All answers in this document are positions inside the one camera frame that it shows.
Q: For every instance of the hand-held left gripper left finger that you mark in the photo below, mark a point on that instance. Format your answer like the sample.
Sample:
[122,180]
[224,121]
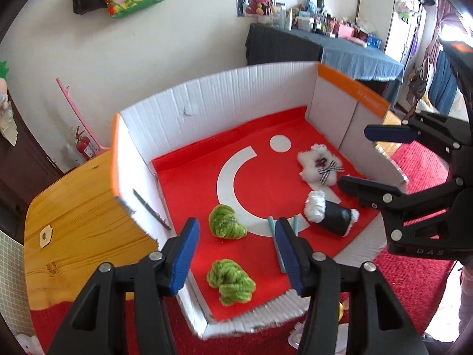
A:
[184,255]

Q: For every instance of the clear round lid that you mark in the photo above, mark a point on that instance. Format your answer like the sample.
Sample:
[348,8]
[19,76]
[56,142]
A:
[295,334]

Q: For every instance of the black white fluffy pouch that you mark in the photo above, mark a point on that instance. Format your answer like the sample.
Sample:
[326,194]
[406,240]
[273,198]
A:
[332,218]

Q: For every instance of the teal clothes peg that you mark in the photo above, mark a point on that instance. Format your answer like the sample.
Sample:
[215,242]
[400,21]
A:
[296,225]

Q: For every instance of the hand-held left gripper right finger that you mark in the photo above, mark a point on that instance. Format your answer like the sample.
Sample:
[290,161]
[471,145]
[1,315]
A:
[292,259]

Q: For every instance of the pink stick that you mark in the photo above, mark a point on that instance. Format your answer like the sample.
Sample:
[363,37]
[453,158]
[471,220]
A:
[79,114]

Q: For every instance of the dark wooden door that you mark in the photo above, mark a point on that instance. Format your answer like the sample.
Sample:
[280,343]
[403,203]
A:
[26,162]

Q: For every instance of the orange white cardboard box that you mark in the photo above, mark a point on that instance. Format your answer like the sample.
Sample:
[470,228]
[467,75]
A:
[184,177]

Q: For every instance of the blue cloth covered table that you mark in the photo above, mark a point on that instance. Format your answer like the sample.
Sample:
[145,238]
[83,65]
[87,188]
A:
[332,55]

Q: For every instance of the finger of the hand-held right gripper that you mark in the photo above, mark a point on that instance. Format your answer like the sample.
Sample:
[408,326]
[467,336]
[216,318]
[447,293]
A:
[388,134]
[369,190]

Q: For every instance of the white fluffy striped-bow clip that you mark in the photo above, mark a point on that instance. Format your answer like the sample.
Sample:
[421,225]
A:
[314,162]

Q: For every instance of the red woven mat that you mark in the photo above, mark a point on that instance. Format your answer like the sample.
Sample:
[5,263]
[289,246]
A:
[406,296]

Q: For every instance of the row of bottles and boxes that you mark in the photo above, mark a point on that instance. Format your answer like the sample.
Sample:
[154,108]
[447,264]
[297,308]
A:
[317,18]

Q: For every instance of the small wooden tag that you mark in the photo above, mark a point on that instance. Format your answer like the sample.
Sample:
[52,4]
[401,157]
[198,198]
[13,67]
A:
[46,235]

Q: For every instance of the pink plush toy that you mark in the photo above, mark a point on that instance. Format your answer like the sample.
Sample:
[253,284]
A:
[3,70]

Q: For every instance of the red fire extinguisher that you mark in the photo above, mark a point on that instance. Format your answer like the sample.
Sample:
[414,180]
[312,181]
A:
[85,148]

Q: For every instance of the small yellow orange toy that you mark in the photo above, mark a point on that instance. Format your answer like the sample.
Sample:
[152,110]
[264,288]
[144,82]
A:
[343,308]

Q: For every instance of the beige hanging paper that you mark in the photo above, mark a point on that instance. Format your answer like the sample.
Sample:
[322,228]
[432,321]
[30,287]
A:
[9,129]

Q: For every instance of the green yarn scrunchie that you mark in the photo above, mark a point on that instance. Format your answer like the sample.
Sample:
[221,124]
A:
[229,281]
[225,222]

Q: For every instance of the hanging clothes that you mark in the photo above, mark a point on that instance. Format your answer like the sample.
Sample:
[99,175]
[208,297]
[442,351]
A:
[443,81]

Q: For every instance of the white wardrobe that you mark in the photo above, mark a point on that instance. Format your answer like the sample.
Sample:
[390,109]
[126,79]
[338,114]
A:
[373,7]

